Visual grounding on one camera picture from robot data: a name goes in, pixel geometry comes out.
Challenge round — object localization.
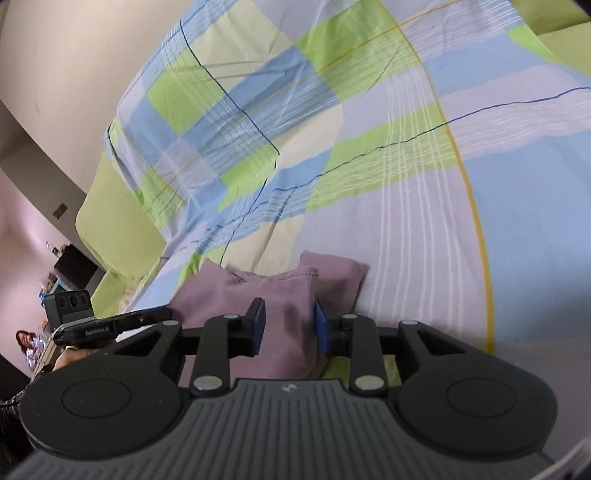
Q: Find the purple garment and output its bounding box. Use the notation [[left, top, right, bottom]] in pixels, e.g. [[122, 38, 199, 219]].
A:
[[171, 250, 369, 389]]

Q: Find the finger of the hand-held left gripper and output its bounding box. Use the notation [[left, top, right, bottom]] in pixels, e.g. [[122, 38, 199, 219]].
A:
[[52, 305, 172, 345]]

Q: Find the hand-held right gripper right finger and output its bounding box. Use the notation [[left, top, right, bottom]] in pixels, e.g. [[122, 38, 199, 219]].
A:
[[314, 299, 467, 398]]

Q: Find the plaid blue green blanket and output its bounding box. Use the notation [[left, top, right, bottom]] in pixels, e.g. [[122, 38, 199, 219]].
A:
[[104, 0, 591, 388]]

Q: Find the black refrigerator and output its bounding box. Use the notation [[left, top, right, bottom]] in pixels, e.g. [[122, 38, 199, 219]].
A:
[[54, 244, 99, 291]]

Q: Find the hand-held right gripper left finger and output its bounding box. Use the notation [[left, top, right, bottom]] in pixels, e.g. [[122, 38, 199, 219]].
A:
[[108, 298, 267, 398]]

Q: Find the green covered sofa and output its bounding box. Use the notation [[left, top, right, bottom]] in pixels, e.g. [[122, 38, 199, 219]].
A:
[[75, 0, 591, 319]]

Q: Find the person's left hand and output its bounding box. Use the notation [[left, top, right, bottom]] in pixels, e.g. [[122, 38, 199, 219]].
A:
[[52, 347, 101, 372]]

